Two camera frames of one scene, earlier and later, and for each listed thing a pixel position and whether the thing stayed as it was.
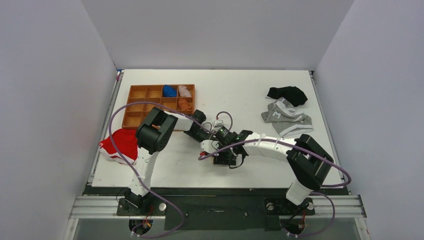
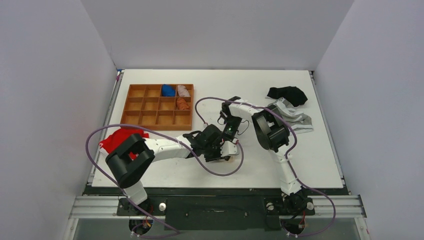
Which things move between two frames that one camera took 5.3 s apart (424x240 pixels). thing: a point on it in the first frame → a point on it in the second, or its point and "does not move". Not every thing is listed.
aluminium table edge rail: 104,127 does not move
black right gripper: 222,157 → 230,130
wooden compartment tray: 180,98 does not move
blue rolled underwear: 169,91 does not move
